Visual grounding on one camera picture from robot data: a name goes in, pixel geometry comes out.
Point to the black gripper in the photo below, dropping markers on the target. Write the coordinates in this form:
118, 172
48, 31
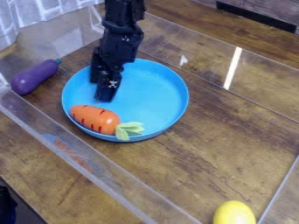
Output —
116, 50

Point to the blue plastic plate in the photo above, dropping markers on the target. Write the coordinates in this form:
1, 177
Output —
152, 96

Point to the orange toy carrot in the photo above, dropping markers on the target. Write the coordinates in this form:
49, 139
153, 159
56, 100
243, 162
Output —
104, 121

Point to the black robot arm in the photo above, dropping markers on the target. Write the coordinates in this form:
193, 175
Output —
122, 14

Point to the purple toy eggplant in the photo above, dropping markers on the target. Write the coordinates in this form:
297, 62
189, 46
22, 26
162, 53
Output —
28, 79

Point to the white curtain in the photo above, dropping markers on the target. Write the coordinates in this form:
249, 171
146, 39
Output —
18, 13

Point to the yellow toy lemon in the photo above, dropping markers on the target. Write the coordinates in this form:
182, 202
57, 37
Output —
233, 212

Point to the clear acrylic enclosure wall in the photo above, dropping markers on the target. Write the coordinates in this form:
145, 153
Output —
232, 149

